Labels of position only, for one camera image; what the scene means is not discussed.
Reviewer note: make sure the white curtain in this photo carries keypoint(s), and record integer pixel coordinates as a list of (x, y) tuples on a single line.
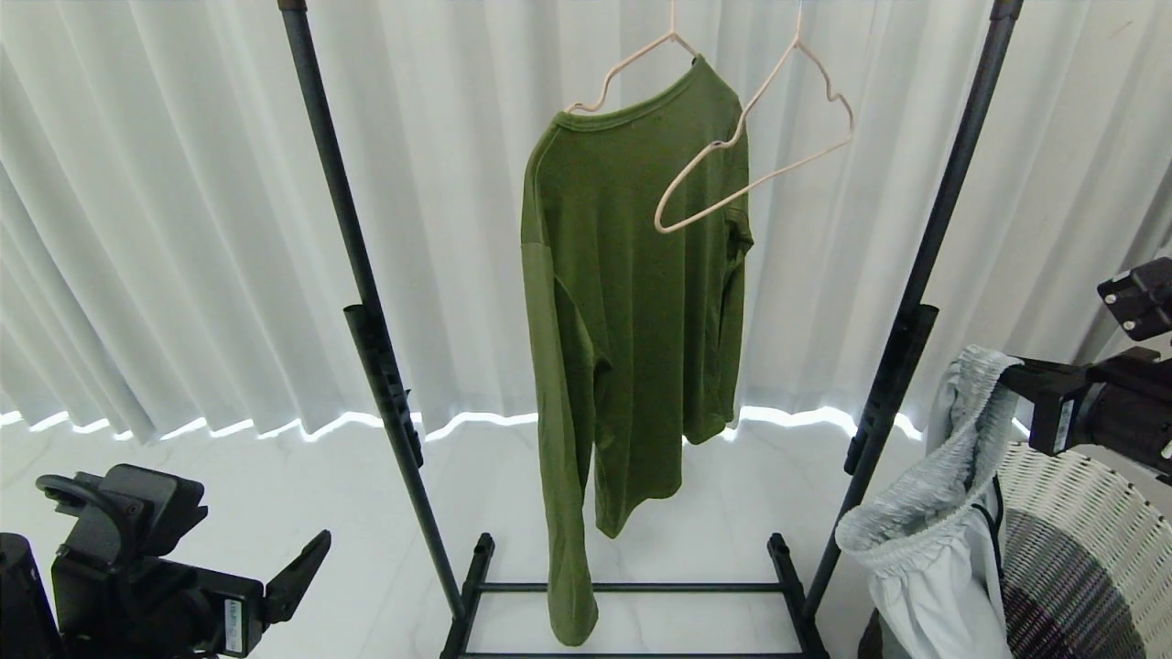
[(275, 229)]

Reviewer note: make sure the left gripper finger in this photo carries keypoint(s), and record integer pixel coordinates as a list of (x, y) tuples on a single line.
[(298, 577)]

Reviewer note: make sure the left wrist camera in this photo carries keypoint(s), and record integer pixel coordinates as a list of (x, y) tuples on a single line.
[(156, 503)]

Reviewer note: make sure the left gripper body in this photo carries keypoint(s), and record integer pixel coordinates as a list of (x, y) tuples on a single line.
[(156, 609)]

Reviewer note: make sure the black clothes rack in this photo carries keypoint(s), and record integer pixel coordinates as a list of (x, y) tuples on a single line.
[(385, 366)]

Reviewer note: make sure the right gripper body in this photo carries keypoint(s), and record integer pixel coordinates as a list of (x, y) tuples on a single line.
[(1126, 412)]

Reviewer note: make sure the pale grey garment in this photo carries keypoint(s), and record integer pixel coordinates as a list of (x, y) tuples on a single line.
[(934, 586)]

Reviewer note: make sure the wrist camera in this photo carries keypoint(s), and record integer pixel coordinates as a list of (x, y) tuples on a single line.
[(156, 503), (1140, 297)]

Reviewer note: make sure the pink clothes hanger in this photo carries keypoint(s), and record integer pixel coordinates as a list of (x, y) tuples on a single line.
[(661, 224), (671, 37)]

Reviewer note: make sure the white laundry basket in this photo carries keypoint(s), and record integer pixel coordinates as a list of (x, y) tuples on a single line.
[(1080, 513)]

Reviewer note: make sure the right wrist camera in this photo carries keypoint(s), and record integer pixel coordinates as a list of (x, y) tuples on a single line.
[(1140, 297)]

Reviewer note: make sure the green printed shirt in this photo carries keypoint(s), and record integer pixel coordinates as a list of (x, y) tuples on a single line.
[(632, 320)]

